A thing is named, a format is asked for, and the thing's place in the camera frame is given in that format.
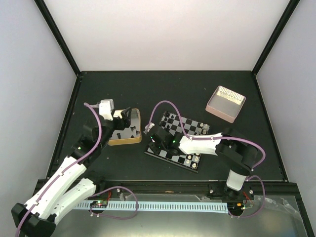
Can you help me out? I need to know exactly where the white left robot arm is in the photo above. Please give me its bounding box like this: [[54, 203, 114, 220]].
[[11, 104, 132, 237]]

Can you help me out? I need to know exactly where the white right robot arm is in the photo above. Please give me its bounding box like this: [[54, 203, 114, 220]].
[[145, 124, 266, 199]]

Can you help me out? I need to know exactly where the yellow bear tin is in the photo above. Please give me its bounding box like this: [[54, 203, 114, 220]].
[[108, 108, 142, 146]]

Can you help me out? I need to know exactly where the black white chessboard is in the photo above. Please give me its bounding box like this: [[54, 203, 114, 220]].
[[145, 111, 210, 173]]

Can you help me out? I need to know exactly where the pink patterned tray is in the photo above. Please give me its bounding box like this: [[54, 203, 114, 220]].
[[205, 86, 246, 123]]

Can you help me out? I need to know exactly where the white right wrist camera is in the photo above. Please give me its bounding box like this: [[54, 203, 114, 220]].
[[144, 122, 155, 134]]

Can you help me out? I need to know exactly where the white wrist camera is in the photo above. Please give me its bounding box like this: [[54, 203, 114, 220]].
[[99, 99, 115, 121], [144, 122, 155, 134]]

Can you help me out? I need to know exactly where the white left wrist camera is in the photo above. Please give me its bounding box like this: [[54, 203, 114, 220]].
[[99, 99, 115, 121]]

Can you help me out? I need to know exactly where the light blue slotted rail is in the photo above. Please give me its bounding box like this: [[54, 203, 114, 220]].
[[74, 200, 228, 214]]

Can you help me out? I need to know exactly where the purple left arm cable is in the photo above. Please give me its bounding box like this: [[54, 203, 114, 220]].
[[14, 102, 138, 237]]

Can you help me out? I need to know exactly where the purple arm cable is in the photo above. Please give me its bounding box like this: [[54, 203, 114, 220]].
[[14, 102, 138, 237], [149, 100, 267, 219]]

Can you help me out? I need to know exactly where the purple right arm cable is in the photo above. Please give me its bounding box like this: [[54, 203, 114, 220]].
[[149, 100, 267, 219]]

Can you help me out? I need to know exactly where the black front mounting rail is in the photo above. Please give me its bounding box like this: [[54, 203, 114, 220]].
[[104, 179, 299, 200]]

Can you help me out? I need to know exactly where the black corner frame post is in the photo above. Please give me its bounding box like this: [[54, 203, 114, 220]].
[[34, 0, 80, 76]]

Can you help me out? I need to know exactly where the black right frame post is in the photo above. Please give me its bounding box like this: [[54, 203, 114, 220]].
[[252, 0, 300, 76]]

